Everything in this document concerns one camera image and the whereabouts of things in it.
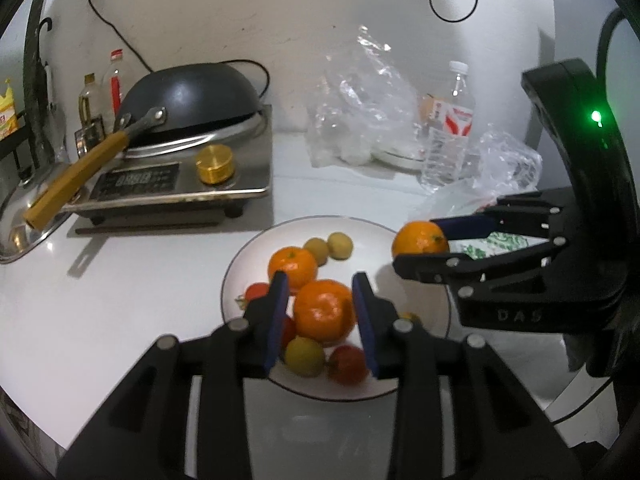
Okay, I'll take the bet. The white plate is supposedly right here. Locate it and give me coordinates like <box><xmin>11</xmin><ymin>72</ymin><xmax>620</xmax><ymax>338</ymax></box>
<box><xmin>220</xmin><ymin>216</ymin><xmax>453</xmax><ymax>402</ymax></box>

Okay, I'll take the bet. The gold cooker knob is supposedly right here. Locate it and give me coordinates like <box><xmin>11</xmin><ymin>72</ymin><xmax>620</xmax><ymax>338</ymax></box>
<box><xmin>195</xmin><ymin>144</ymin><xmax>236</xmax><ymax>186</ymax></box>

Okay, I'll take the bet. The tangerine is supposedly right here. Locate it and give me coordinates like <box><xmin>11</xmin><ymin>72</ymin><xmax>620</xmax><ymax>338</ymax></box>
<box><xmin>268</xmin><ymin>246</ymin><xmax>318</xmax><ymax>291</ymax></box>
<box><xmin>391</xmin><ymin>220</ymin><xmax>450</xmax><ymax>261</ymax></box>
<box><xmin>292</xmin><ymin>280</ymin><xmax>357</xmax><ymax>346</ymax></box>

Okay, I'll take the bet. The person's right forearm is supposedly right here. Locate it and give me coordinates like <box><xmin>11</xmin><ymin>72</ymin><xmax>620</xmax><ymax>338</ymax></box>
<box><xmin>565</xmin><ymin>332</ymin><xmax>593</xmax><ymax>373</ymax></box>

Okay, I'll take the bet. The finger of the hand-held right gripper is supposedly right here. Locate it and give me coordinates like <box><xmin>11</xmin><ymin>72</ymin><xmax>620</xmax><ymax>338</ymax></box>
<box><xmin>392</xmin><ymin>237</ymin><xmax>568</xmax><ymax>301</ymax></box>
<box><xmin>429</xmin><ymin>191</ymin><xmax>571</xmax><ymax>242</ymax></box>

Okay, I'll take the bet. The dark wall pipe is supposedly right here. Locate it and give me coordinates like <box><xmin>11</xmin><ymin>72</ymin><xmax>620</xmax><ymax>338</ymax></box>
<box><xmin>22</xmin><ymin>0</ymin><xmax>56</xmax><ymax>171</ymax></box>

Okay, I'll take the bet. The oil bottle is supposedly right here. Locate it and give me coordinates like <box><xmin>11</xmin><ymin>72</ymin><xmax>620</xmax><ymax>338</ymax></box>
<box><xmin>77</xmin><ymin>74</ymin><xmax>103</xmax><ymax>128</ymax></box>

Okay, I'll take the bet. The steel induction cooker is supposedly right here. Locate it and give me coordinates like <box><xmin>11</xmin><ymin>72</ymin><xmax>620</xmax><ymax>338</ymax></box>
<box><xmin>62</xmin><ymin>105</ymin><xmax>275</xmax><ymax>226</ymax></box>

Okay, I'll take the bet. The crumpled clear plastic bag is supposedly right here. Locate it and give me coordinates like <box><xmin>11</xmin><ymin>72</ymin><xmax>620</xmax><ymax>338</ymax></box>
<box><xmin>465</xmin><ymin>127</ymin><xmax>543</xmax><ymax>196</ymax></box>

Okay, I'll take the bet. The black umbrella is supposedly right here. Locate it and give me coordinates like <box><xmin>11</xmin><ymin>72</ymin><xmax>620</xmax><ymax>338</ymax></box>
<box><xmin>37</xmin><ymin>17</ymin><xmax>68</xmax><ymax>161</ymax></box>

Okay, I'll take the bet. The black wire rack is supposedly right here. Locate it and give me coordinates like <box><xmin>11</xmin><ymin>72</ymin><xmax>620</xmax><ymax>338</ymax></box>
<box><xmin>0</xmin><ymin>110</ymin><xmax>31</xmax><ymax>186</ymax></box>

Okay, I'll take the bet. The steel pot lid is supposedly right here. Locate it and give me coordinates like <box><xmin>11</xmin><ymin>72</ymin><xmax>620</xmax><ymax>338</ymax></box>
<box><xmin>0</xmin><ymin>160</ymin><xmax>73</xmax><ymax>265</ymax></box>

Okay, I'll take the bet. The white dish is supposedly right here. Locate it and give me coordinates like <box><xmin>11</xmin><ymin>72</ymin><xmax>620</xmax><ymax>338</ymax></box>
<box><xmin>372</xmin><ymin>145</ymin><xmax>426</xmax><ymax>171</ymax></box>

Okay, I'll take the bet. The yellow detergent bottle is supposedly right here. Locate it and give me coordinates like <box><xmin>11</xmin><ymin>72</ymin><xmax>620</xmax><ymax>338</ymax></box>
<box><xmin>0</xmin><ymin>78</ymin><xmax>18</xmax><ymax>141</ymax></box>

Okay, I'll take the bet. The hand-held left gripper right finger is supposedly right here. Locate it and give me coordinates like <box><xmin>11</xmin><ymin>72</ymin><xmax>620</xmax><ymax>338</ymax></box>
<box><xmin>351</xmin><ymin>272</ymin><xmax>583</xmax><ymax>480</ymax></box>

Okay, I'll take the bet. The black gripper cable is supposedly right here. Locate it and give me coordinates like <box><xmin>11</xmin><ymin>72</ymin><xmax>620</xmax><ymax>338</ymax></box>
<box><xmin>595</xmin><ymin>7</ymin><xmax>628</xmax><ymax>111</ymax></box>

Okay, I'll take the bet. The black wok with wooden handle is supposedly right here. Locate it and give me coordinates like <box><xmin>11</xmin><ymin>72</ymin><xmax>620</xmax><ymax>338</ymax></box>
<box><xmin>22</xmin><ymin>62</ymin><xmax>266</xmax><ymax>231</ymax></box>

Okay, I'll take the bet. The red label bottle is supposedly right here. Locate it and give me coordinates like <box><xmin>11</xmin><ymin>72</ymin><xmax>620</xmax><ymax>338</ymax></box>
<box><xmin>102</xmin><ymin>49</ymin><xmax>126</xmax><ymax>121</ymax></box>

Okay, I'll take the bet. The small steel holder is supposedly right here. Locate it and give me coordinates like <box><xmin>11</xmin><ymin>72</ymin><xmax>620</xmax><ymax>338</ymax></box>
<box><xmin>74</xmin><ymin>122</ymin><xmax>107</xmax><ymax>158</ymax></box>

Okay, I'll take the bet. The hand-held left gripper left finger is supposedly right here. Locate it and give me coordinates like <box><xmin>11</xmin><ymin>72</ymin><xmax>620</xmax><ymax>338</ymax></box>
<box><xmin>57</xmin><ymin>270</ymin><xmax>291</xmax><ymax>480</ymax></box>

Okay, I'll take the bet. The green printed plastic bag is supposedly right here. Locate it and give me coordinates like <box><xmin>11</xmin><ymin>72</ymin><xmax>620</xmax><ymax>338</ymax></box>
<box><xmin>415</xmin><ymin>180</ymin><xmax>546</xmax><ymax>261</ymax></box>

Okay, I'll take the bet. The clear water bottle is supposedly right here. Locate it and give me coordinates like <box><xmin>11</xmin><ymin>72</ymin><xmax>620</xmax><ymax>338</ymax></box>
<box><xmin>420</xmin><ymin>61</ymin><xmax>476</xmax><ymax>191</ymax></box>

